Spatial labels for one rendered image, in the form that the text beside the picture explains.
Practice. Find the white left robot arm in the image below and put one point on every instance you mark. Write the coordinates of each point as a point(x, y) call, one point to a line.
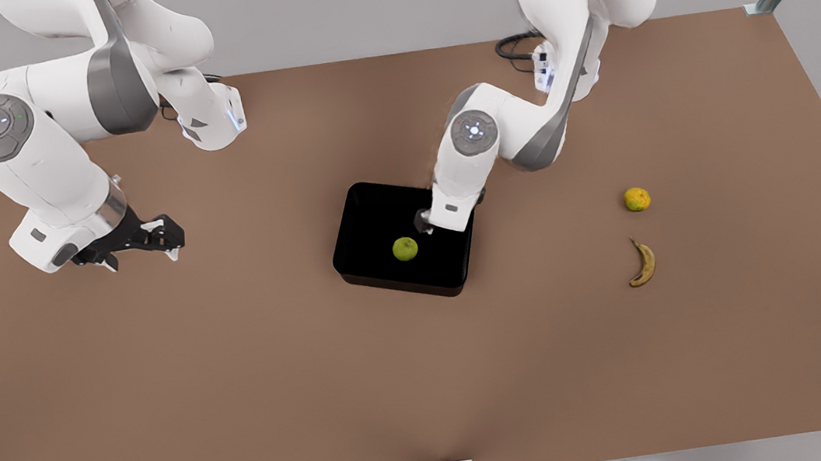
point(523, 130)

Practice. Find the yellow banana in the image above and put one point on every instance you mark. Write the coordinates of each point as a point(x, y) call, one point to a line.
point(645, 264)

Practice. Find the orange fruit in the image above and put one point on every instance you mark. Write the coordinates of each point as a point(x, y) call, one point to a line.
point(637, 199)

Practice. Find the green apple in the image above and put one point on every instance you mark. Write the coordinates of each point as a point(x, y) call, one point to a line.
point(405, 248)

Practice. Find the black storage box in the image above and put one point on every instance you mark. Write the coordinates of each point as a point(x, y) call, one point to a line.
point(377, 211)

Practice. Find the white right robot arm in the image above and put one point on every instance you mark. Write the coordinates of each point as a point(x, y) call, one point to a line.
point(35, 175)

